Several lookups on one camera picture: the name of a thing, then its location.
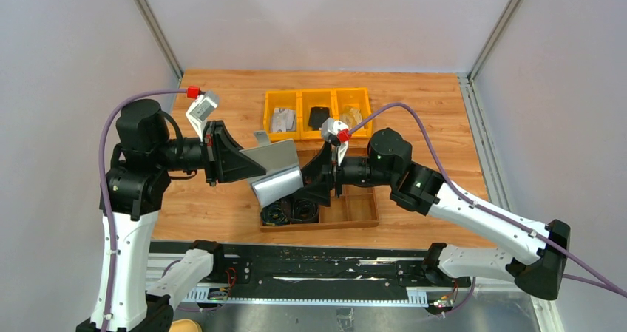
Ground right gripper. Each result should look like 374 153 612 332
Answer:
294 141 397 207

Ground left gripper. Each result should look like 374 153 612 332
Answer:
155 119 268 183

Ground grey card holder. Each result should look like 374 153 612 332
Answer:
243 130 303 209

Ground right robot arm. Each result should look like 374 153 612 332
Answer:
294 128 571 300

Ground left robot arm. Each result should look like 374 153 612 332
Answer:
77 99 265 331

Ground white cards in bin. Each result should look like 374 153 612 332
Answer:
270 107 296 133

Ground black card wallet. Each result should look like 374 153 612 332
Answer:
308 106 331 131

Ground beige cards in bin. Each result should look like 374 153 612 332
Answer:
339 106 364 129

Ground rolled tie bottom centre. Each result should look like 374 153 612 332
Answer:
283 199 319 224

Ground rolled tie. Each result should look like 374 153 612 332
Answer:
260 200 289 226
283 199 319 224

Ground wooden compartment tray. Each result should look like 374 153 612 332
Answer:
259 146 381 233

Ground rolled tie bottom left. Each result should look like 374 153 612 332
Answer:
260 200 289 226

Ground yellow three-bin tray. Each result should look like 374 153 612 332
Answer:
262 87 372 142

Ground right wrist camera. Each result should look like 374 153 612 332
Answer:
320 118 351 165

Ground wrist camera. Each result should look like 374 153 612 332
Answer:
320 118 351 165
186 86 220 138

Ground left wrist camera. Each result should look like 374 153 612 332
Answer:
186 86 220 138

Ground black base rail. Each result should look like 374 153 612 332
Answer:
182 242 472 302

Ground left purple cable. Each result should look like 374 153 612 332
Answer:
98 88 197 332

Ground purple cable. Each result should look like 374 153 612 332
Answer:
98 88 197 332
345 103 627 316

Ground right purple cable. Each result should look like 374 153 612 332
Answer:
345 103 627 316

